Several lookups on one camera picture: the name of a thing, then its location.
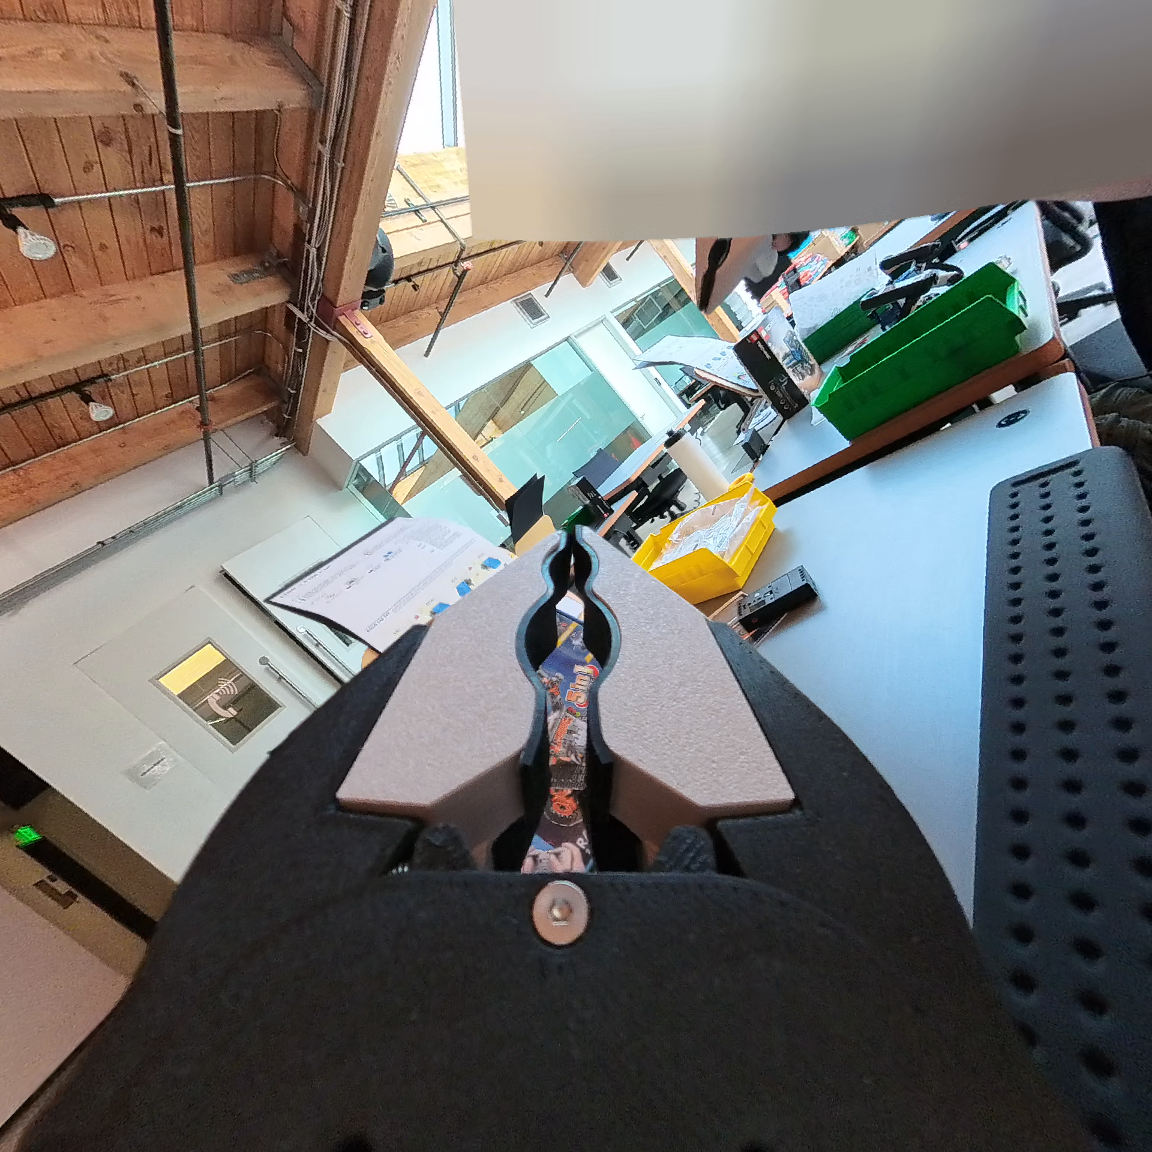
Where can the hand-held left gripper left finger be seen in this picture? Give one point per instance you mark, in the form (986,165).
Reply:
(450,720)

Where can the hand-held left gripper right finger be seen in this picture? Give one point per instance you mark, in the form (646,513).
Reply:
(694,720)

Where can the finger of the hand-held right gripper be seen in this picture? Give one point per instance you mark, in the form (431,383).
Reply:
(741,266)

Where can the instruction booklet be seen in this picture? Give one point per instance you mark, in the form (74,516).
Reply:
(396,576)

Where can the grey desk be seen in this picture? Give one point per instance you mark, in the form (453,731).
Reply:
(900,584)

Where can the black desk grommet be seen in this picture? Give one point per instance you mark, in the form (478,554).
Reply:
(1011,419)

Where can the black toy box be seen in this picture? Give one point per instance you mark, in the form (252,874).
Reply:
(778,364)

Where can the small black device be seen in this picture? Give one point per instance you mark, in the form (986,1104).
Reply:
(775,598)

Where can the yellow plastic bin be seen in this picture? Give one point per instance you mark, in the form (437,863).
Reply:
(720,567)

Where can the green plastic bin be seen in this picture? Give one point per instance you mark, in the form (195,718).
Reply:
(926,376)
(900,315)

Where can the black tool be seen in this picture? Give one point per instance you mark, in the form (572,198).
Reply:
(908,285)

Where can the clear plastic bags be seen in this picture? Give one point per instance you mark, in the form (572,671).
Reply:
(712,530)

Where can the paper towel roll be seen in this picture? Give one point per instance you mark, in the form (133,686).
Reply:
(699,467)

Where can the black swivel chair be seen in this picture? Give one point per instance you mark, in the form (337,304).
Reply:
(661,500)

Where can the white work table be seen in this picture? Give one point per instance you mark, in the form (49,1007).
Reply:
(1000,248)

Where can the white door with window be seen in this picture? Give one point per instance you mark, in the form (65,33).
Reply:
(189,675)

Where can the black ceiling spotlight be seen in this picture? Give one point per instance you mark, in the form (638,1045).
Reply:
(382,270)

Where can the black perforated chair back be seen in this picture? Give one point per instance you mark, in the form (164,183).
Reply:
(1070,720)

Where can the green exit sign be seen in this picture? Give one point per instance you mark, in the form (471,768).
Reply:
(25,834)

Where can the ceiling spot lamp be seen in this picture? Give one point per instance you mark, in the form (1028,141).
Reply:
(97,408)
(35,240)

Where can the metal ceiling pipe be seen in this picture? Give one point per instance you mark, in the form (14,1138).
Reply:
(183,223)

